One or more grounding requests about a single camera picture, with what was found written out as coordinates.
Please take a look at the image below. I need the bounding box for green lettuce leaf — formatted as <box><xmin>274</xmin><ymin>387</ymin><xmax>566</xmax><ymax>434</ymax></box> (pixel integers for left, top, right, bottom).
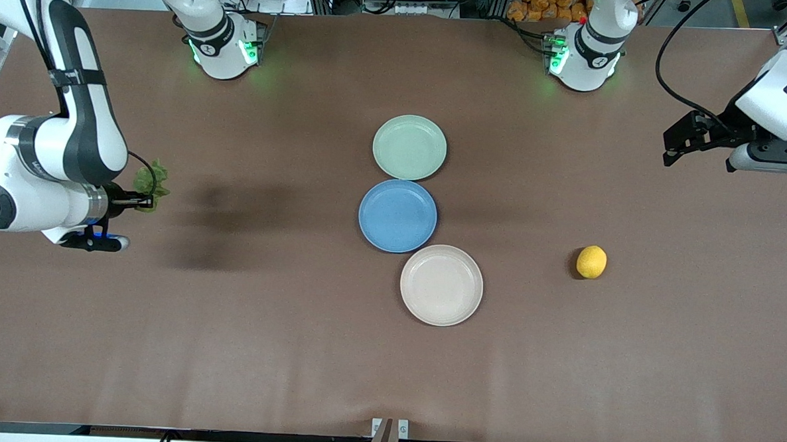
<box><xmin>133</xmin><ymin>158</ymin><xmax>172</xmax><ymax>214</ymax></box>

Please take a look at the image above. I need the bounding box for yellow lemon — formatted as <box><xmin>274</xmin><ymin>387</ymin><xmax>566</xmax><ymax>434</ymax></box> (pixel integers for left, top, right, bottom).
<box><xmin>576</xmin><ymin>244</ymin><xmax>608</xmax><ymax>280</ymax></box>

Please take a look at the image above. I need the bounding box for orange fruit pile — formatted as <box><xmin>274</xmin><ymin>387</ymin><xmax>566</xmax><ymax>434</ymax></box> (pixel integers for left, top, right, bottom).
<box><xmin>506</xmin><ymin>0</ymin><xmax>593</xmax><ymax>26</ymax></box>

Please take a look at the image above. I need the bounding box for blue plate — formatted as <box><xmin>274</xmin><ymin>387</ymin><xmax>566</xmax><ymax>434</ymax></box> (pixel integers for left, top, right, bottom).
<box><xmin>357</xmin><ymin>177</ymin><xmax>440</xmax><ymax>255</ymax></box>

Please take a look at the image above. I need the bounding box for light green plate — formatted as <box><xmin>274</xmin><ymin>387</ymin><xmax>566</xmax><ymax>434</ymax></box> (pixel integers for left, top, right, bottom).
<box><xmin>371</xmin><ymin>113</ymin><xmax>449</xmax><ymax>183</ymax></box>

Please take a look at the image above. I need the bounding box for beige plate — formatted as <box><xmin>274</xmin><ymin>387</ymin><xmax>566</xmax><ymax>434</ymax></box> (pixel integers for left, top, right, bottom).
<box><xmin>398</xmin><ymin>243</ymin><xmax>485</xmax><ymax>329</ymax></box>

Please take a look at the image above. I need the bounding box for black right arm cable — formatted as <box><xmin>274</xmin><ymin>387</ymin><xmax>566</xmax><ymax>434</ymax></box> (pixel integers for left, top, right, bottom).
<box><xmin>0</xmin><ymin>0</ymin><xmax>167</xmax><ymax>204</ymax></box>

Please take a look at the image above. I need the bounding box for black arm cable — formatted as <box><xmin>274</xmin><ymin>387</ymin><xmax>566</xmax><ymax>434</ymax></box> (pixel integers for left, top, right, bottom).
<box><xmin>0</xmin><ymin>0</ymin><xmax>167</xmax><ymax>204</ymax></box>
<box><xmin>653</xmin><ymin>0</ymin><xmax>736</xmax><ymax>130</ymax></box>

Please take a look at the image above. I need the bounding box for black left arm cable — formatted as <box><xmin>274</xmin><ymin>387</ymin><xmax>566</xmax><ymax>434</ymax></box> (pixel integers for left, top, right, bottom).
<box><xmin>653</xmin><ymin>0</ymin><xmax>736</xmax><ymax>130</ymax></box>

